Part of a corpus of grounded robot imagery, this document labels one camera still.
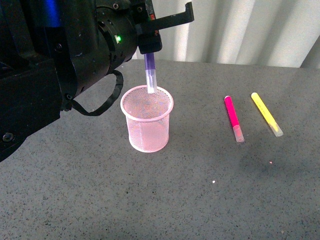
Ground yellow highlighter pen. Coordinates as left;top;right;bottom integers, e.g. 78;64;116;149
251;92;284;137

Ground pink highlighter pen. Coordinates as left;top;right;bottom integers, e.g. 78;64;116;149
224;95;245;143

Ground pink mesh cup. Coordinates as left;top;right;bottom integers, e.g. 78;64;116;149
120;85;174;153

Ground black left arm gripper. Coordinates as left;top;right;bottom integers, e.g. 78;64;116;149
96;0;195;74

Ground black flat ribbon cable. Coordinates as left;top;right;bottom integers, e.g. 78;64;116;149
65;69;125;117

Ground purple highlighter pen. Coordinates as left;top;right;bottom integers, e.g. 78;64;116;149
144;52;157;94

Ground white pleated curtain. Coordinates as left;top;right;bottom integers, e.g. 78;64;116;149
129;0;320;69

